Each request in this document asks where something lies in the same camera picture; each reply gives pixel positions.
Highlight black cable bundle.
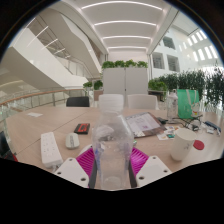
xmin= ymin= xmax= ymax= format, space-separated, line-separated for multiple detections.
xmin=178 ymin=113 xmax=205 ymax=132

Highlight red and black chair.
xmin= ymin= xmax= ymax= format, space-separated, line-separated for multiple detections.
xmin=0 ymin=130 xmax=18 ymax=163

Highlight red and black small box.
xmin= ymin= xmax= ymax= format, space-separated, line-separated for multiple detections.
xmin=73 ymin=122 xmax=91 ymax=135

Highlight white rounded plastic case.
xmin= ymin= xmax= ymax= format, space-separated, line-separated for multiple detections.
xmin=79 ymin=143 xmax=94 ymax=156

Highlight small planter box with plants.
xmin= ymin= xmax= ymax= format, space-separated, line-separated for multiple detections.
xmin=82 ymin=79 xmax=104 ymax=102

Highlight clear plastic water bottle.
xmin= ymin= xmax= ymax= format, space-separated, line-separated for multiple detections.
xmin=91 ymin=93 xmax=135 ymax=191

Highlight brown booklet with white papers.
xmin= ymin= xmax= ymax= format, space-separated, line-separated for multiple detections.
xmin=124 ymin=111 xmax=168 ymax=139

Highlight green tote bag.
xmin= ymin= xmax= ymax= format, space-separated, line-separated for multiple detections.
xmin=176 ymin=88 xmax=201 ymax=120

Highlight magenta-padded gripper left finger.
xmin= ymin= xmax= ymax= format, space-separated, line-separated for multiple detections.
xmin=53 ymin=147 xmax=98 ymax=189

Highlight white power strip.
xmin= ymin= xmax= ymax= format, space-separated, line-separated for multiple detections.
xmin=40 ymin=131 xmax=64 ymax=169

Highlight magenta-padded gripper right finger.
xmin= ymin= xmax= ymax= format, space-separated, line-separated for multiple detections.
xmin=128 ymin=146 xmax=173 ymax=188

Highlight white cabinet topped with plants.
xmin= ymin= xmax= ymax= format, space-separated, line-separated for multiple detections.
xmin=101 ymin=59 xmax=150 ymax=108

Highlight row of green hedge plants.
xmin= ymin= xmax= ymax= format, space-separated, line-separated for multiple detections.
xmin=148 ymin=65 xmax=224 ymax=111

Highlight ceiling light strips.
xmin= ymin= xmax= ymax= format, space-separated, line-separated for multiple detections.
xmin=81 ymin=0 xmax=164 ymax=51

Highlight white paper sheet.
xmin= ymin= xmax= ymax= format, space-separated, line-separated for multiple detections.
xmin=27 ymin=111 xmax=44 ymax=118

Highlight white cup with blue print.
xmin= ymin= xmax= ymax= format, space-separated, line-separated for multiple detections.
xmin=170 ymin=128 xmax=198 ymax=163

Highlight small black block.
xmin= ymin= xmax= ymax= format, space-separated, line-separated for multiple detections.
xmin=156 ymin=116 xmax=170 ymax=125

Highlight colourful sticker sheet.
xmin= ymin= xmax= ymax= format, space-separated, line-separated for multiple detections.
xmin=156 ymin=124 xmax=181 ymax=141

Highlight clear bottle with spout cap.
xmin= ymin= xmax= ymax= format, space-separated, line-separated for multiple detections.
xmin=166 ymin=89 xmax=179 ymax=122

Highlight white chair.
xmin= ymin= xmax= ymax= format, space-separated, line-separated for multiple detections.
xmin=126 ymin=93 xmax=160 ymax=111

